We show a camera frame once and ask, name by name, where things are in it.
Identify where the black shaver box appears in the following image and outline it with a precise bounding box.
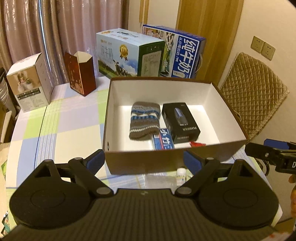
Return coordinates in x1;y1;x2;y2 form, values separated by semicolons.
162;102;201;144

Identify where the large brown cardboard box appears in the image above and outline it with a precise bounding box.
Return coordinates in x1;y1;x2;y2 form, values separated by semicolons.
103;77;249;175

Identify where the blue floss pick box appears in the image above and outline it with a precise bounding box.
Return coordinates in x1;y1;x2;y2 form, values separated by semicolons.
152;128;175;150

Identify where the double wall socket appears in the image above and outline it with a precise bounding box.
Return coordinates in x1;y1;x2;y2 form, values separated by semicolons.
250;36;275;61

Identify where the small white pill bottle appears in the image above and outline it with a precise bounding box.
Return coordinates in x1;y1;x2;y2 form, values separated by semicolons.
176;168;187;187

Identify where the dark blue milk carton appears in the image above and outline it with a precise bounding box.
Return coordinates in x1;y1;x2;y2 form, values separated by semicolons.
142;24;206;79

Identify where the white product box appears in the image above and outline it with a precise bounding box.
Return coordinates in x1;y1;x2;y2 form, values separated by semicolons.
6;53;53;112

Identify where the striped knitted pouch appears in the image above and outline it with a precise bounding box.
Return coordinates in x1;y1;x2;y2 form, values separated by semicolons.
129;101;161;140

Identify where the quilted olive chair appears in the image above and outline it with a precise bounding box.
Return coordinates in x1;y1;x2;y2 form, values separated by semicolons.
220;52;289;139

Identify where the pink curtain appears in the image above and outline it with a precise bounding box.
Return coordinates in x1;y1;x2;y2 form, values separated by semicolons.
1;0;129;86

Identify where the red snack packet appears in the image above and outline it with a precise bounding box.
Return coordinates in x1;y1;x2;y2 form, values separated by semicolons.
190;141;206;147

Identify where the checked tablecloth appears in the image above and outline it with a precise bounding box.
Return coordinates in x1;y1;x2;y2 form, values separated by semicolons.
6;77;259;198

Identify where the light blue milk carton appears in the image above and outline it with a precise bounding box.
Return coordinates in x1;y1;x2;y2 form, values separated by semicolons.
96;28;165;79

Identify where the person's right hand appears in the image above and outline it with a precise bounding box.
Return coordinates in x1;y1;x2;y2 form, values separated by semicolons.
288;175;296;218

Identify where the wooden door panel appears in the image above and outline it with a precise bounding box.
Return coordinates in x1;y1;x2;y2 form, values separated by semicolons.
176;0;244;85

